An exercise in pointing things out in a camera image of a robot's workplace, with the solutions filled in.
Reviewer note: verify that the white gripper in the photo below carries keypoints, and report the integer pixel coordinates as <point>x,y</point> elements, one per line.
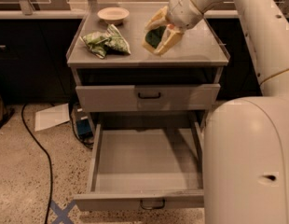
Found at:
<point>182,12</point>

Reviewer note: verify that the green and yellow sponge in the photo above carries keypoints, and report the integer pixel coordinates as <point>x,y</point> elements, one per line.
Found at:
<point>153,38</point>

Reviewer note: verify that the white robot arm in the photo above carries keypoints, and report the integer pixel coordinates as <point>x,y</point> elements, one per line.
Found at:
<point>246,141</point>

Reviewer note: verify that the grey metal drawer cabinet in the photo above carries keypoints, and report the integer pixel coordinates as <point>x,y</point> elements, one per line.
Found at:
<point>197,59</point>

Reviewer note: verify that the grey upper drawer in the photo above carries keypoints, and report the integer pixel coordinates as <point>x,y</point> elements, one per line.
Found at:
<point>117,98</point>

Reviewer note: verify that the open grey middle drawer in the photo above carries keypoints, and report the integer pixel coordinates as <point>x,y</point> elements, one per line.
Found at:
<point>130,165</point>

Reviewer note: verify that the white ceramic bowl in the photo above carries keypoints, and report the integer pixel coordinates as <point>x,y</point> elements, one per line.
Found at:
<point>113,15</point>

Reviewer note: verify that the green chip bag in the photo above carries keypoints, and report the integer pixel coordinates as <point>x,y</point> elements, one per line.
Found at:
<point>111,40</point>

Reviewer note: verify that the blue box on floor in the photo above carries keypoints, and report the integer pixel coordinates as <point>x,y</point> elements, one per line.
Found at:
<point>83,128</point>

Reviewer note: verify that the white paper sheet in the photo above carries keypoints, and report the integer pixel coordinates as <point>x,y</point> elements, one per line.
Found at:
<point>51,117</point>

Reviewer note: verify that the black upper drawer handle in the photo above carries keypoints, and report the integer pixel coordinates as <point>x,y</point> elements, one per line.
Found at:
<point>144,97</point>

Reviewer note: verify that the black drawer handle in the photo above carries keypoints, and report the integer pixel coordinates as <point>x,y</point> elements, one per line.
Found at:
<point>149,205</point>
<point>144,97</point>

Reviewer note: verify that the black middle drawer handle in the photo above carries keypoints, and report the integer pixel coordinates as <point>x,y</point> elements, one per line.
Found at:
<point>149,205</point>

